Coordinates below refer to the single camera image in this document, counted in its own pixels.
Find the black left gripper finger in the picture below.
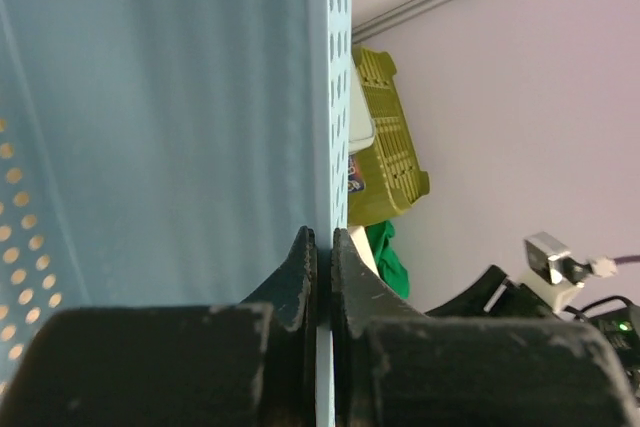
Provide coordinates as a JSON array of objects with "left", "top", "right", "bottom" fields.
[{"left": 1, "top": 227, "right": 317, "bottom": 426}]

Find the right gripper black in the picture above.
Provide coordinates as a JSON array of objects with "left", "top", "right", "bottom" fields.
[{"left": 331, "top": 229, "right": 639, "bottom": 426}]

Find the olive green large container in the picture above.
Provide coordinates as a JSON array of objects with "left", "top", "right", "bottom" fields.
[{"left": 348, "top": 46, "right": 430, "bottom": 226}]

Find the pale blue basket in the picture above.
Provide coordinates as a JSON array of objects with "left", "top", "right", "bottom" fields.
[{"left": 1, "top": 0, "right": 352, "bottom": 426}]

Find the white perforated basket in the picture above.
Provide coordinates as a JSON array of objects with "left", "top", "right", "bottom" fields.
[{"left": 348, "top": 226, "right": 379, "bottom": 276}]

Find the light blue perforated basket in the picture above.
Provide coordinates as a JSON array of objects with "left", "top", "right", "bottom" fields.
[{"left": 349, "top": 60, "right": 376, "bottom": 155}]

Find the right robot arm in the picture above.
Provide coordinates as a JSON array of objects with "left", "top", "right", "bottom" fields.
[{"left": 331, "top": 229, "right": 639, "bottom": 426}]

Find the green cloth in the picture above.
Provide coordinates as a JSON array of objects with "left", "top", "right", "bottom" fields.
[{"left": 365, "top": 220, "right": 410, "bottom": 300}]

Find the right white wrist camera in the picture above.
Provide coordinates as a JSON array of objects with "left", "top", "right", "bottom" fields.
[{"left": 517, "top": 232, "right": 585, "bottom": 314}]

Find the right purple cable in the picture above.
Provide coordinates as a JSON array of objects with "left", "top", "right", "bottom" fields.
[{"left": 587, "top": 254, "right": 640, "bottom": 278}]

